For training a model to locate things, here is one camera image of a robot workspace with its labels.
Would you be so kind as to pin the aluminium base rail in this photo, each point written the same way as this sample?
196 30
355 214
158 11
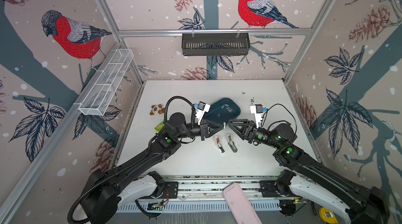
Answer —
191 194

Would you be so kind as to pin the horizontal aluminium bar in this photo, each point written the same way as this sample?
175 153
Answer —
165 33

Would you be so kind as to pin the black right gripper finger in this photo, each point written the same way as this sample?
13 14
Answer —
242 123
239 130

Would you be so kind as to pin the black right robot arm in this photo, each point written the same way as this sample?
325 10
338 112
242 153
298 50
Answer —
305 177

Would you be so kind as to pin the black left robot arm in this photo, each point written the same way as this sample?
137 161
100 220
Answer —
102 194

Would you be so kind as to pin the green snack packet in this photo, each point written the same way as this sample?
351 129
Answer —
160 126

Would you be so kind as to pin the staples strip in tray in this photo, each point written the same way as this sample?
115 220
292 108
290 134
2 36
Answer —
228 108

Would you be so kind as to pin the white wire basket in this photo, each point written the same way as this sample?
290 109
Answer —
102 92

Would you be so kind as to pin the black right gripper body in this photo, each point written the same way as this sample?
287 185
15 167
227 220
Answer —
248 131

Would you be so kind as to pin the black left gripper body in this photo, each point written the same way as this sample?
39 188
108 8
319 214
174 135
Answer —
202 132

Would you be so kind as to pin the yellow tape measure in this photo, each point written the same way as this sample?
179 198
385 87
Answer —
327 216

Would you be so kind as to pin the black wire basket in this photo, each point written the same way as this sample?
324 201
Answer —
215 44

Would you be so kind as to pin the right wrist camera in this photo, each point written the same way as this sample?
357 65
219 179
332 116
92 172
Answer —
258 110

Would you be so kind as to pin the teal plastic tray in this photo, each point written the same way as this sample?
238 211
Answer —
219 115

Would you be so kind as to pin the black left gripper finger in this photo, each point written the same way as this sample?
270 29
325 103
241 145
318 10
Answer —
213 124
214 128

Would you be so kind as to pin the pink flat case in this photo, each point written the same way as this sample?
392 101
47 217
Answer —
239 205

